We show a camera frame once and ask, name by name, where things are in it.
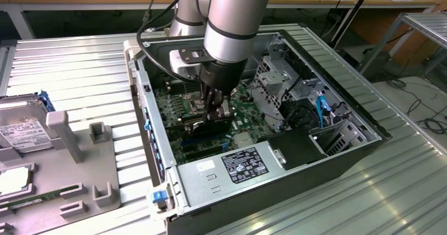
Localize blue case latch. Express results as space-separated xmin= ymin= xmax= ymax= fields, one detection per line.
xmin=149 ymin=190 xmax=168 ymax=203

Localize metal frame table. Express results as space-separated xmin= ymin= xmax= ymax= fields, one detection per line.
xmin=357 ymin=11 xmax=447 ymax=75

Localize grey parts rack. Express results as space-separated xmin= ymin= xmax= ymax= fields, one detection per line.
xmin=0 ymin=110 xmax=123 ymax=235

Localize silver chipset heatsink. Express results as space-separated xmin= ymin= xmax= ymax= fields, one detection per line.
xmin=232 ymin=133 xmax=259 ymax=147

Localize dark grey floor box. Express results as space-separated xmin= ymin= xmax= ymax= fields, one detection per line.
xmin=340 ymin=45 xmax=392 ymax=75

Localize graphics card with metal bracket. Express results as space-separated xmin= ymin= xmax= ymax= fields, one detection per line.
xmin=163 ymin=116 xmax=235 ymax=146

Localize black expansion slot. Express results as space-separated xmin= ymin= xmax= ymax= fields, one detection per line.
xmin=181 ymin=142 xmax=225 ymax=155

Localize blue disk wire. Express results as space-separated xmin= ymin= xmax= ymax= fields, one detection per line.
xmin=316 ymin=95 xmax=331 ymax=130

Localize silver power supply unit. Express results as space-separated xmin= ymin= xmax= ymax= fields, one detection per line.
xmin=165 ymin=140 xmax=289 ymax=215

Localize green RAM stick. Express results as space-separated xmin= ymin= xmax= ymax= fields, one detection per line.
xmin=0 ymin=185 xmax=80 ymax=210

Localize green motherboard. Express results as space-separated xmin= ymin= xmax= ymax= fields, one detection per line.
xmin=153 ymin=74 xmax=276 ymax=165

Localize silver disk bay cage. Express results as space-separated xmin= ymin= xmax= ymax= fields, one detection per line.
xmin=252 ymin=55 xmax=315 ymax=131

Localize black tripod pole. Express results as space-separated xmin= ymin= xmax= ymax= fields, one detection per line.
xmin=329 ymin=0 xmax=376 ymax=46

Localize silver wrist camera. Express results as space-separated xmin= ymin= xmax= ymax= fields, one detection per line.
xmin=169 ymin=49 xmax=213 ymax=80

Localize blue disk bracket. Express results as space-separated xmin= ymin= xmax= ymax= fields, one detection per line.
xmin=35 ymin=89 xmax=55 ymax=113

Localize silver hard disk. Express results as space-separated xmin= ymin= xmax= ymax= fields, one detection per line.
xmin=0 ymin=96 xmax=59 ymax=154

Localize black wire bundle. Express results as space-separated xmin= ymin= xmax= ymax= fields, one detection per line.
xmin=279 ymin=98 xmax=320 ymax=131

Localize black floor cables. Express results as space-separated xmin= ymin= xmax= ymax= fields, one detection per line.
xmin=389 ymin=77 xmax=447 ymax=135

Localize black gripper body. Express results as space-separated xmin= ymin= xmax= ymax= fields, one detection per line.
xmin=199 ymin=58 xmax=249 ymax=97

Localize CPU socket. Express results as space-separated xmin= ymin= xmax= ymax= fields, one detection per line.
xmin=184 ymin=93 xmax=207 ymax=115

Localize black open PC case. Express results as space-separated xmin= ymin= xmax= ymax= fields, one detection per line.
xmin=123 ymin=23 xmax=392 ymax=235

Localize black plastic shroud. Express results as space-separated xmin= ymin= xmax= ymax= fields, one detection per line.
xmin=267 ymin=129 xmax=329 ymax=170

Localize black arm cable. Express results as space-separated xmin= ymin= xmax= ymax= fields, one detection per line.
xmin=136 ymin=0 xmax=201 ymax=84

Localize silver CPU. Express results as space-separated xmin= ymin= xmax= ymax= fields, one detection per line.
xmin=0 ymin=168 xmax=31 ymax=195

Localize grey hanging cable with connector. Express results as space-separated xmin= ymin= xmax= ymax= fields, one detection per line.
xmin=143 ymin=0 xmax=159 ymax=33

